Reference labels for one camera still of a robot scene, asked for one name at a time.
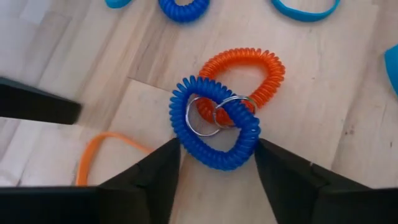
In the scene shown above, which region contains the black mesh monitor riser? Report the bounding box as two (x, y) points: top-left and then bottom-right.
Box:
(0, 77), (82, 125)

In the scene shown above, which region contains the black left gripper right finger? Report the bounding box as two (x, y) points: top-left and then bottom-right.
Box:
(254, 138), (398, 224)

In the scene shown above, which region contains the blue spiral wrist coil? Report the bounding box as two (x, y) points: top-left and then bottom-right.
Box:
(169, 75), (261, 172)
(159, 0), (211, 24)

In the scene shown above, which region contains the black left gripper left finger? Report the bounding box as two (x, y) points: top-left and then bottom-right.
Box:
(99, 138), (182, 224)

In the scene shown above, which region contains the blue rubber band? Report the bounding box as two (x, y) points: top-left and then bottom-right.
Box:
(271, 0), (341, 23)
(104, 0), (134, 9)
(384, 44), (398, 98)

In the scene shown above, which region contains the orange spiral wrist coil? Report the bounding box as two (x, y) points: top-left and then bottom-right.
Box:
(196, 47), (286, 125)

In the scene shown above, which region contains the orange rubber band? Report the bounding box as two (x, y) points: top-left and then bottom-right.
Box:
(75, 131), (153, 187)

